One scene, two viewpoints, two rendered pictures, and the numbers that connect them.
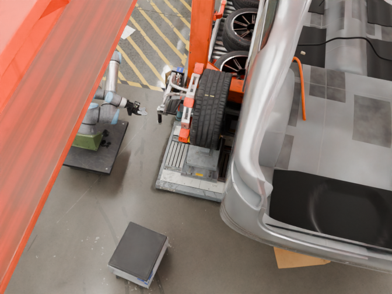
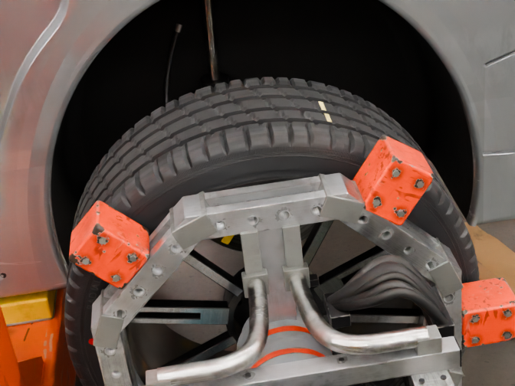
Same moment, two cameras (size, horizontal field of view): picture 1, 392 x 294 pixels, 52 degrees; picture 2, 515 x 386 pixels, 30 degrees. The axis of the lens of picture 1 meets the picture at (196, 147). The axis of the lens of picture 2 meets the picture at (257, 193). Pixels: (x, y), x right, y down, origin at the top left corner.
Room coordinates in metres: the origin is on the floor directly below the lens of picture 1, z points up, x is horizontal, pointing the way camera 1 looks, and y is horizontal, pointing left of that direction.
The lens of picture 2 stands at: (2.31, 1.21, 1.78)
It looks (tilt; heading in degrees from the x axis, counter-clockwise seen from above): 30 degrees down; 261
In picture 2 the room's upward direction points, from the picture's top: 7 degrees counter-clockwise
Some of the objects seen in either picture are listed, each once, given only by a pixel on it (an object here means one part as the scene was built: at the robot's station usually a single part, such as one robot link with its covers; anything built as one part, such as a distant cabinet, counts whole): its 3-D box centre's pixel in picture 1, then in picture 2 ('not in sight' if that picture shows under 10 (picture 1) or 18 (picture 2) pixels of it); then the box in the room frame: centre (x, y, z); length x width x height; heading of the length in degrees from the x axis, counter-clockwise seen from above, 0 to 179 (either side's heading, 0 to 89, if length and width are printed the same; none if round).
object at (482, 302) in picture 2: (184, 135); (483, 312); (1.80, 0.11, 0.85); 0.09 x 0.08 x 0.07; 174
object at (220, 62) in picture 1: (242, 80); not in sight; (2.90, -0.41, 0.39); 0.66 x 0.66 x 0.24
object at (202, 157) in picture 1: (206, 143); not in sight; (2.10, -0.09, 0.32); 0.40 x 0.30 x 0.28; 174
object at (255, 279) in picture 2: (180, 79); (208, 309); (2.23, 0.19, 1.03); 0.19 x 0.18 x 0.11; 84
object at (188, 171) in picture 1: (203, 156); not in sight; (2.07, -0.09, 0.13); 0.50 x 0.36 x 0.10; 174
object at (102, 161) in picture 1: (91, 148); not in sight; (2.00, 1.02, 0.15); 0.60 x 0.60 x 0.30; 84
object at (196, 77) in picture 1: (191, 105); (282, 347); (2.12, 0.08, 0.85); 0.54 x 0.07 x 0.54; 174
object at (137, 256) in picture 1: (139, 256); not in sight; (0.99, 0.37, 0.17); 0.43 x 0.36 x 0.34; 164
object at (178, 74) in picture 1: (175, 81); not in sight; (2.65, 0.28, 0.51); 0.20 x 0.14 x 0.13; 170
